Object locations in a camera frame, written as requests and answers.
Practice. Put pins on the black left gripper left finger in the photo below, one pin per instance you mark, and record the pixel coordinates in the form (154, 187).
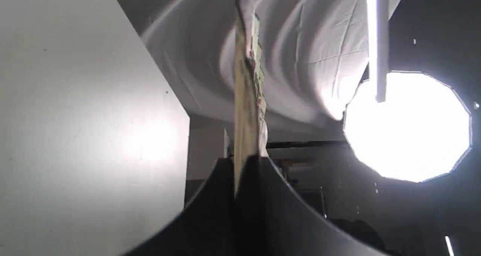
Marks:
(205, 226)

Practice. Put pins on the painted paper folding fan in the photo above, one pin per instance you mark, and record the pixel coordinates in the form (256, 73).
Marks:
(250, 129)

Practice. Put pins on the bright octagonal studio softbox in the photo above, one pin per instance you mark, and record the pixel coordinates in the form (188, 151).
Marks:
(422, 131)

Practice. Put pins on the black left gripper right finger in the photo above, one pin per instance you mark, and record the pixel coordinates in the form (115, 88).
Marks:
(273, 220)

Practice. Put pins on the white desk lamp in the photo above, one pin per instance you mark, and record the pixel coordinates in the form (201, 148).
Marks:
(378, 46)

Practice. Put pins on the grey backdrop curtain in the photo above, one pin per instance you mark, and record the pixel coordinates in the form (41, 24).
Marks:
(313, 53)

